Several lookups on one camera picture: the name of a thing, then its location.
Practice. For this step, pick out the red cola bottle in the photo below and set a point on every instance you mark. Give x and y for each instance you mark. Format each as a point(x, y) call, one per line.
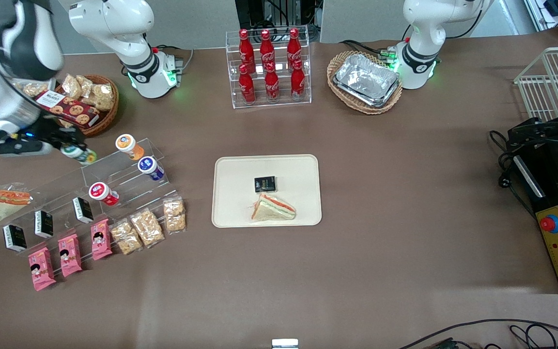
point(247, 87)
point(271, 86)
point(267, 51)
point(246, 51)
point(294, 48)
point(298, 83)

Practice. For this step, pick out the black equipment rack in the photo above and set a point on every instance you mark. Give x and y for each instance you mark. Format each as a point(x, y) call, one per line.
point(269, 12)

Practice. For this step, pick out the aluminium frame shelf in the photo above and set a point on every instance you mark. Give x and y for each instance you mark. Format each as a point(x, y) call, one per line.
point(555, 9)

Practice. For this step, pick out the round dark wicker basket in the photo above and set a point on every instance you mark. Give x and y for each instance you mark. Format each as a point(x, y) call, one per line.
point(107, 116)

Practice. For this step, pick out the orange gum canister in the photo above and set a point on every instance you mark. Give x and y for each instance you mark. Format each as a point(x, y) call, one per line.
point(129, 146)

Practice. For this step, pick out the clear acrylic bottle rack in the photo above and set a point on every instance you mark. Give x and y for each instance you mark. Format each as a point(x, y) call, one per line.
point(281, 103)

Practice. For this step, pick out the black gum box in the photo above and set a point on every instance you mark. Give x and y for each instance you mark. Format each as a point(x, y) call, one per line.
point(14, 238)
point(265, 184)
point(44, 223)
point(83, 210)

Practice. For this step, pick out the aluminium foil tray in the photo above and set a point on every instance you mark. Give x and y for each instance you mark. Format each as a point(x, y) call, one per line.
point(366, 77)

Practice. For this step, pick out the black sealing machine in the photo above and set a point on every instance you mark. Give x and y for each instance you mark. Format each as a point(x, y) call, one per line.
point(550, 194)

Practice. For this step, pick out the pink snack pack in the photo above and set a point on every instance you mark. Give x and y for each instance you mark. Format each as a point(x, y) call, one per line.
point(41, 269)
point(69, 255)
point(100, 239)

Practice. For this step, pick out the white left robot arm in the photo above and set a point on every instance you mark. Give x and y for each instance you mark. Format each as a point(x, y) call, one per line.
point(419, 29)

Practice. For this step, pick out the oval light wicker basket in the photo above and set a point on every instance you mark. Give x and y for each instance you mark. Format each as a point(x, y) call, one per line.
point(337, 63)

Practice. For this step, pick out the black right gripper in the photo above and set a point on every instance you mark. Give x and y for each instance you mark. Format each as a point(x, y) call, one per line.
point(46, 132)

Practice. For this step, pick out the red gum canister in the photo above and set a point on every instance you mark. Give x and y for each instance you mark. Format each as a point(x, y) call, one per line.
point(103, 193)

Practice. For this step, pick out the red cookie box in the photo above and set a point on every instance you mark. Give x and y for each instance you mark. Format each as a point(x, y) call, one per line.
point(68, 110)

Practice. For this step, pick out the green gum canister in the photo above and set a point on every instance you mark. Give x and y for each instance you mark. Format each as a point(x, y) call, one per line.
point(81, 156)

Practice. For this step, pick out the red emergency stop button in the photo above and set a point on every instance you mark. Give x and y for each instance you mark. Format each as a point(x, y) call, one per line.
point(549, 223)

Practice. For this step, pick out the brown table cover sheet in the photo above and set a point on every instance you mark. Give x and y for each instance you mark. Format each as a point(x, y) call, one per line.
point(405, 218)

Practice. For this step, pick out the clear rice snack bag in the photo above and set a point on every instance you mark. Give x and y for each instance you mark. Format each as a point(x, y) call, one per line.
point(102, 97)
point(34, 89)
point(85, 85)
point(71, 86)

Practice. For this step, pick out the clear acrylic stepped display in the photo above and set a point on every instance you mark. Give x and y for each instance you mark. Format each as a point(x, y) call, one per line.
point(66, 184)

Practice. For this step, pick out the beige plastic tray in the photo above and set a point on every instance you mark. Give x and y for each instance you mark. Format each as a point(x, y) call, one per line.
point(235, 194)

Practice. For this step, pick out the blue gum canister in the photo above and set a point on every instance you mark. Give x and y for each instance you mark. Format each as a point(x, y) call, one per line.
point(150, 167)

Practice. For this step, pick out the clear wrapped cracker pack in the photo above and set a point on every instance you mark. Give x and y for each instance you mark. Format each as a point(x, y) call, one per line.
point(126, 237)
point(174, 214)
point(147, 228)

